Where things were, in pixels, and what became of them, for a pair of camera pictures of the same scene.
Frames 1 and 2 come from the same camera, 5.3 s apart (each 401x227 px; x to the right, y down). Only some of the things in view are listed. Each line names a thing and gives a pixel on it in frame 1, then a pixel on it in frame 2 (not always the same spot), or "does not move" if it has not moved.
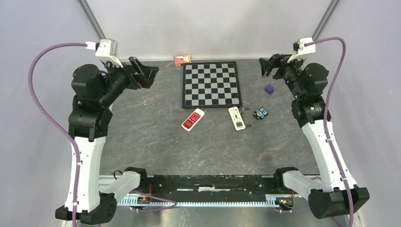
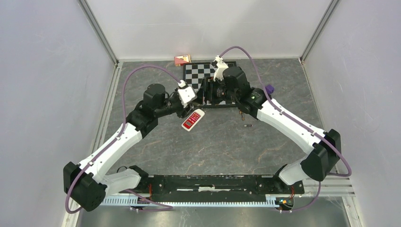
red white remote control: x=193 y=119 does not move
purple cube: x=269 y=89 does not move
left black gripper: x=145 y=76 to x=187 y=110
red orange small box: x=179 y=60 does not move
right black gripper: x=276 y=60 to x=208 y=84
